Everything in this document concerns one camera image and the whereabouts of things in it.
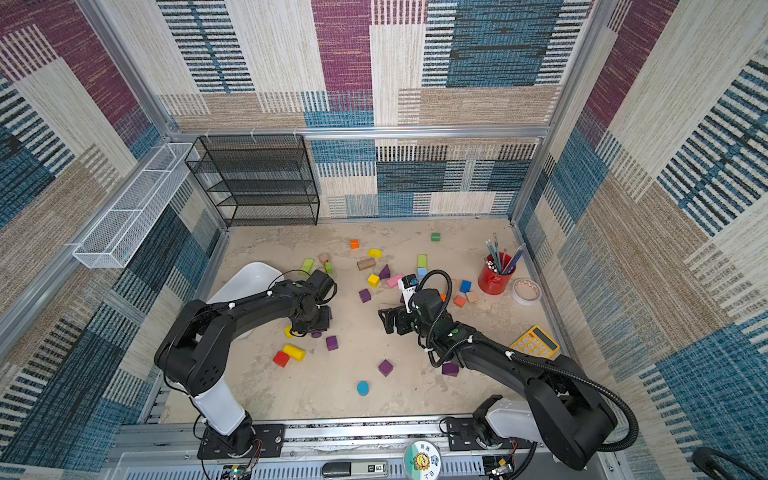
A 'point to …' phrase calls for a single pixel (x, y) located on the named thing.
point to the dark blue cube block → (465, 286)
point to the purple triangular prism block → (385, 273)
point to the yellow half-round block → (375, 253)
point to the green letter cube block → (329, 267)
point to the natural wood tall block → (473, 296)
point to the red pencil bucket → (496, 273)
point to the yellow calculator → (537, 343)
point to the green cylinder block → (435, 236)
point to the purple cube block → (365, 295)
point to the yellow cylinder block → (295, 352)
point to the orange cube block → (355, 244)
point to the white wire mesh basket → (113, 242)
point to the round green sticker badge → (422, 460)
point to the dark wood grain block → (366, 263)
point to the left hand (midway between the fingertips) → (323, 326)
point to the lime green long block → (308, 265)
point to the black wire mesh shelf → (257, 180)
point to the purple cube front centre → (385, 367)
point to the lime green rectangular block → (422, 261)
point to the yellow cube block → (373, 280)
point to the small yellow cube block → (287, 331)
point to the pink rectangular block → (392, 282)
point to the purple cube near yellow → (332, 343)
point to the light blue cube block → (421, 273)
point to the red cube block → (281, 358)
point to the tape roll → (526, 292)
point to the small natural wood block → (324, 257)
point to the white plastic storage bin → (249, 280)
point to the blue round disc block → (363, 388)
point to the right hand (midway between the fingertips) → (397, 311)
